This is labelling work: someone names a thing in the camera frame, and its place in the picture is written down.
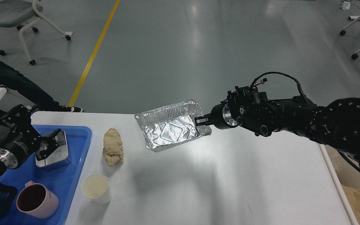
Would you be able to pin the left black cylindrical gripper body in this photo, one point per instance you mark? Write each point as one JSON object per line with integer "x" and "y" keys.
{"x": 16, "y": 148}

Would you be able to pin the seated person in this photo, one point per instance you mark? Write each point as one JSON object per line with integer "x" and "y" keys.
{"x": 16, "y": 81}

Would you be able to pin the right black cylindrical gripper body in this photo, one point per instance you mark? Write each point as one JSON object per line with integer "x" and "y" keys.
{"x": 221, "y": 118}

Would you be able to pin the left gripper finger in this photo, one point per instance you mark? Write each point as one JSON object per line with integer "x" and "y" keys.
{"x": 48, "y": 145}
{"x": 18, "y": 119}

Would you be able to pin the cream white cup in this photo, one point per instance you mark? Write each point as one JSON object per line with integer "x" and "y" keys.
{"x": 97, "y": 188}

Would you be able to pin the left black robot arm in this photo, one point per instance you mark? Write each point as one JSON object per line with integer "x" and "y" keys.
{"x": 22, "y": 141}

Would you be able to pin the white floor power adapter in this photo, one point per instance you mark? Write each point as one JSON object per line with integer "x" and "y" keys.
{"x": 345, "y": 5}

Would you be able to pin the beige plastic bin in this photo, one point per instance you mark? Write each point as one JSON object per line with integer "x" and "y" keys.
{"x": 346, "y": 180}

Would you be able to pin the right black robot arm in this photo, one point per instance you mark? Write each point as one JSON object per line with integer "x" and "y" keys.
{"x": 336, "y": 125}

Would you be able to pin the aluminium foil tray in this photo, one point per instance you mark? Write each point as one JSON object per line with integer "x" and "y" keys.
{"x": 171, "y": 125}

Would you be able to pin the beige cloth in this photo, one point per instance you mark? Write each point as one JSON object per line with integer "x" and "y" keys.
{"x": 113, "y": 147}

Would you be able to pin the pink plastic mug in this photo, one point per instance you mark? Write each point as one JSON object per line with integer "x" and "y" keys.
{"x": 37, "y": 200}

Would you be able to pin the rectangular steel container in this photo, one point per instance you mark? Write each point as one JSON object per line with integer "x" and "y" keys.
{"x": 60, "y": 156}

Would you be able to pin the grey office chair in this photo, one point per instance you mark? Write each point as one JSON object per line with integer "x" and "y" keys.
{"x": 24, "y": 14}

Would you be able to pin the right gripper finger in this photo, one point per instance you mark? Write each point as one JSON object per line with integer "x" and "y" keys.
{"x": 203, "y": 119}
{"x": 204, "y": 123}

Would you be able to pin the blue plastic tray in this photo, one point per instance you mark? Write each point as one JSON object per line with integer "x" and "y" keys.
{"x": 62, "y": 181}

